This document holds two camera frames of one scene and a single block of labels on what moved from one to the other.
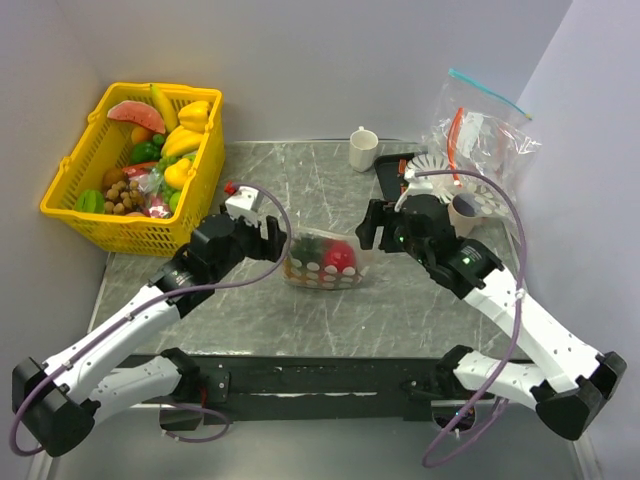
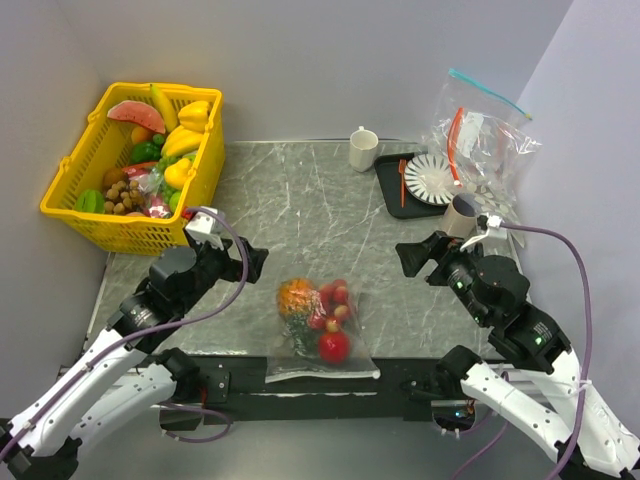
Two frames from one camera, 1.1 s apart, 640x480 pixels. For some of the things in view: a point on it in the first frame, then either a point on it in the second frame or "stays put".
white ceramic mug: (362, 148) stays put
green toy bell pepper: (145, 152) stays put
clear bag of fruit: (323, 258) to (321, 331)
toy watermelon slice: (139, 113) stays put
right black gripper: (380, 213) to (439, 246)
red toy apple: (339, 254) to (334, 347)
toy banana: (166, 110) stays put
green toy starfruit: (90, 201) stays put
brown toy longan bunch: (124, 197) stays put
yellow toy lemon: (177, 174) stays put
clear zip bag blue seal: (480, 139) stays put
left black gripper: (263, 248) to (233, 268)
